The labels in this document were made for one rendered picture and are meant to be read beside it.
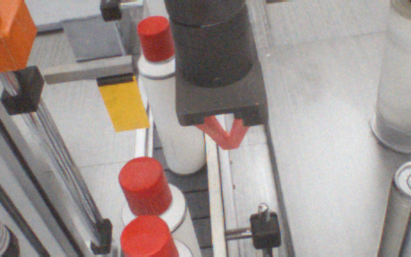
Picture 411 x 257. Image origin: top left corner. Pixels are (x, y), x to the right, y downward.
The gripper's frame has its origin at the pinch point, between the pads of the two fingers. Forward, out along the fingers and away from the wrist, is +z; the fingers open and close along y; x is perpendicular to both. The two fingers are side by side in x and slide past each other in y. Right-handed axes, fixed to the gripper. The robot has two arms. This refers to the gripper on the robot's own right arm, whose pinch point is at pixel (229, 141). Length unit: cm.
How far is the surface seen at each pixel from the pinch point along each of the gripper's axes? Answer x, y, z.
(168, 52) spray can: 4.9, 9.0, -4.0
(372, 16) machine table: -26, 42, 19
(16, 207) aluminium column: 20.8, -2.4, 2.7
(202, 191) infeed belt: 4.4, 5.3, 14.1
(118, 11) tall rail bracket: 14.8, 34.5, 6.3
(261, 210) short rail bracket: -2.1, -3.0, 7.0
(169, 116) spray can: 6.2, 7.7, 3.5
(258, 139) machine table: -3.2, 16.7, 19.1
